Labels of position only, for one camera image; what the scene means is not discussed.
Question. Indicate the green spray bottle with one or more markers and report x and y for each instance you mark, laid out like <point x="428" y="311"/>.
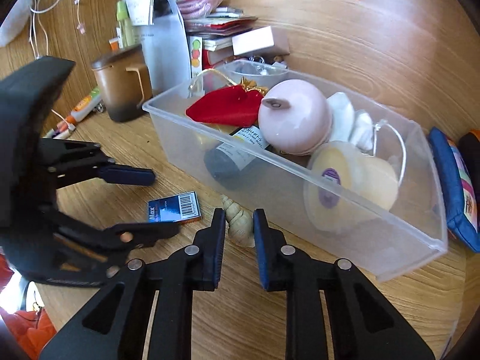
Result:
<point x="125" y="24"/>

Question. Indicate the dark glass bottle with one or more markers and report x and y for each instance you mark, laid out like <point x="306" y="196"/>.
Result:
<point x="224" y="161"/>

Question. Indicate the small clear trinket bowl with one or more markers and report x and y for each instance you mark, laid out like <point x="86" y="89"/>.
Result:
<point x="263" y="74"/>

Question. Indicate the black orange zip case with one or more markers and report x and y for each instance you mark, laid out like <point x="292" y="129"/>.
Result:
<point x="469" y="148"/>

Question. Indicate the clear plastic storage bin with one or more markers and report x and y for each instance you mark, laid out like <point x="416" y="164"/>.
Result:
<point x="408" y="236"/>

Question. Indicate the beige spiral seashell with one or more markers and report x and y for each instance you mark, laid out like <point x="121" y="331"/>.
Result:
<point x="240" y="223"/>

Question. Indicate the pink coil packet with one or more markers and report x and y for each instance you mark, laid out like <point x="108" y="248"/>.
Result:
<point x="197" y="9"/>

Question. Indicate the cream tape roll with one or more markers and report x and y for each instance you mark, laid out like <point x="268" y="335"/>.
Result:
<point x="341" y="163"/>

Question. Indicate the white cardboard box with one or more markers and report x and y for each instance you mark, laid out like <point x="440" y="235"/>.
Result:
<point x="270" y="41"/>

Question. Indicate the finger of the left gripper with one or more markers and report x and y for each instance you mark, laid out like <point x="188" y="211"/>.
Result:
<point x="71" y="162"/>
<point x="113" y="242"/>

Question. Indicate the fruit print carton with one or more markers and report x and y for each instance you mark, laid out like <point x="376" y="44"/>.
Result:
<point x="196" y="55"/>

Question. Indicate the blue staples box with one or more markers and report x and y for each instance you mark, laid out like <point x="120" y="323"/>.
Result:
<point x="180" y="208"/>

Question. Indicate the stack of books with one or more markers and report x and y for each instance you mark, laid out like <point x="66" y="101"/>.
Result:
<point x="216" y="32"/>

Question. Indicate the blue patterned pouch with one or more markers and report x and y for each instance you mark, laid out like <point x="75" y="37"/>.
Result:
<point x="460" y="190"/>

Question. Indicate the red velvet pouch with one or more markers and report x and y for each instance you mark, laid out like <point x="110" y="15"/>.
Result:
<point x="236" y="104"/>

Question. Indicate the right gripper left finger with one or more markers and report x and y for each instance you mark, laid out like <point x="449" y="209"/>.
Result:
<point x="145" y="310"/>

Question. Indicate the pink round container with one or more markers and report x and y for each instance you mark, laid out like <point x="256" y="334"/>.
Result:
<point x="295" y="117"/>

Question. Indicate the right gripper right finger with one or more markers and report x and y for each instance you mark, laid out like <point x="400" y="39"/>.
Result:
<point x="331" y="305"/>

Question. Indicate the white paper file folder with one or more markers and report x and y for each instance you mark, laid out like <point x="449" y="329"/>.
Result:
<point x="159" y="27"/>

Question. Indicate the green orange snack packet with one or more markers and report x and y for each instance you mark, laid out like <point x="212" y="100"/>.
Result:
<point x="90" y="103"/>

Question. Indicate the white crumpled cloth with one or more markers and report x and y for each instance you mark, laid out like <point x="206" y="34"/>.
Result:
<point x="349" y="125"/>

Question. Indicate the brown lidded mug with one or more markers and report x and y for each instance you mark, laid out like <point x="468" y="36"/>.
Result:
<point x="124" y="82"/>

